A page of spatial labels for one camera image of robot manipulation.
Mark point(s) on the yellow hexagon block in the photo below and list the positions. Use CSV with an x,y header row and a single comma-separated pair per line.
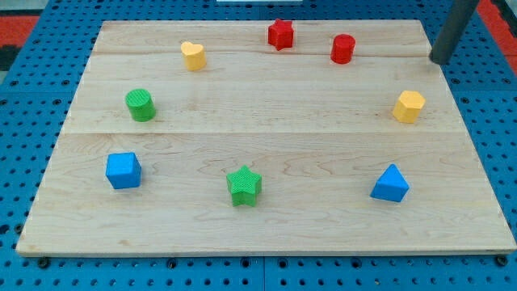
x,y
408,106

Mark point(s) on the light wooden board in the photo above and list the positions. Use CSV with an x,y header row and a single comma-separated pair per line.
x,y
319,133

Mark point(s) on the green star block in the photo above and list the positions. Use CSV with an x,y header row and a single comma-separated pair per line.
x,y
244,186

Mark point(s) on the yellow heart block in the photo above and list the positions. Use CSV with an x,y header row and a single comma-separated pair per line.
x,y
193,55

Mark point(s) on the red star block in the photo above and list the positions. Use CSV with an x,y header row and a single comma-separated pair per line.
x,y
281,34

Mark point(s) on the green cylinder block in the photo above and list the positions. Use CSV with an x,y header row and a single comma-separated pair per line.
x,y
140,105

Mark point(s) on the red cylinder block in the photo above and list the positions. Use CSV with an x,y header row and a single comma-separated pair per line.
x,y
342,49

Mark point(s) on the blue cube block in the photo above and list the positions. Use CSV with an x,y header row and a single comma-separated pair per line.
x,y
123,170

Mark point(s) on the blue triangle block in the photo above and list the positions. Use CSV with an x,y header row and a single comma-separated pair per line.
x,y
391,185

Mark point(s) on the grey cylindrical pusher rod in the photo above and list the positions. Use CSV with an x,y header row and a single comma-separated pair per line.
x,y
460,13

